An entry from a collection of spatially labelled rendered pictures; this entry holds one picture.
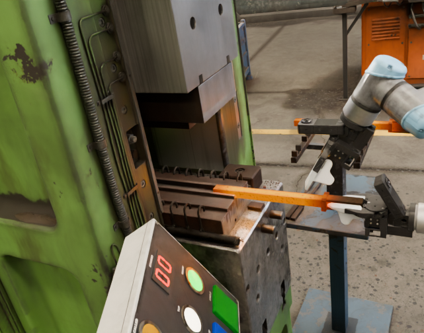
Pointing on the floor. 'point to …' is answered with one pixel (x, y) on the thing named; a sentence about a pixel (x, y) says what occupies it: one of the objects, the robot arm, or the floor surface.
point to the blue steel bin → (245, 49)
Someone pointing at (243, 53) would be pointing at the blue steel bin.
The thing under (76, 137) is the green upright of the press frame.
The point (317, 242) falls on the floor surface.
